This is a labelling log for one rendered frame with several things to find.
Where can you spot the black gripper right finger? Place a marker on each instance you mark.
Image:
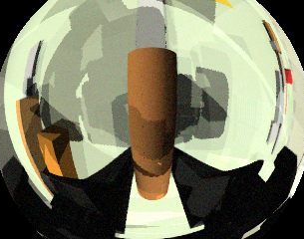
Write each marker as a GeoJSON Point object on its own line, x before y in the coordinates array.
{"type": "Point", "coordinates": [202, 187]}

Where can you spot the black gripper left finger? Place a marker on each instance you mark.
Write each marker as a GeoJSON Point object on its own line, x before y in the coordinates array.
{"type": "Point", "coordinates": [107, 192]}

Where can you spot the red block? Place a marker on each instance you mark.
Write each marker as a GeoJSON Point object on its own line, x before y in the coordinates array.
{"type": "Point", "coordinates": [288, 76]}

